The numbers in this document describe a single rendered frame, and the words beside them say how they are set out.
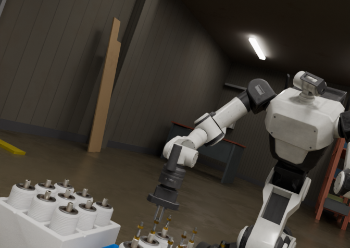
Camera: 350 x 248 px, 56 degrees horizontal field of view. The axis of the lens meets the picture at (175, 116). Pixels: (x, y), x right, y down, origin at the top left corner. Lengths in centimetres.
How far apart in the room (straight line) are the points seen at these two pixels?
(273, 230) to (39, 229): 91
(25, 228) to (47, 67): 339
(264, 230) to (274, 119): 46
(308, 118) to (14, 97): 365
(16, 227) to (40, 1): 336
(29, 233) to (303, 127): 110
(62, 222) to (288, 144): 93
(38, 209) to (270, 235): 92
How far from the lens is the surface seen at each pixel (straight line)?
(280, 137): 143
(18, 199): 147
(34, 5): 439
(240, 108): 146
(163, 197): 124
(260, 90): 147
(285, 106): 140
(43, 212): 140
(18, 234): 142
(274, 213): 156
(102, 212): 151
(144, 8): 559
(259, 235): 147
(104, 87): 478
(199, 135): 136
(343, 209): 652
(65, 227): 133
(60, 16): 463
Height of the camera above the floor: 67
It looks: 2 degrees up
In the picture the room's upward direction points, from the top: 19 degrees clockwise
